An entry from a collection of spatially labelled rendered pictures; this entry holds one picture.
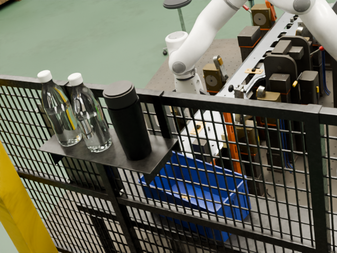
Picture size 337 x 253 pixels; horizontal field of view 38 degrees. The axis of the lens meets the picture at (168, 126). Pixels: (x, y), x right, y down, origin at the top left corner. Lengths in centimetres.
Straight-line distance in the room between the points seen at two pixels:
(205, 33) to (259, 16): 113
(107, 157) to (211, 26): 71
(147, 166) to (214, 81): 123
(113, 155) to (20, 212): 71
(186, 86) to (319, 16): 52
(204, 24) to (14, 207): 91
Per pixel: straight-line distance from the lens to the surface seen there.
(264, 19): 278
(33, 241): 190
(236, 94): 174
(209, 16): 168
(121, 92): 103
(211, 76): 227
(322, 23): 172
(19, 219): 182
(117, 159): 115
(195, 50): 166
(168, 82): 297
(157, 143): 116
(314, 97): 203
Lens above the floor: 209
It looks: 33 degrees down
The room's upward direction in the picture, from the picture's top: 15 degrees counter-clockwise
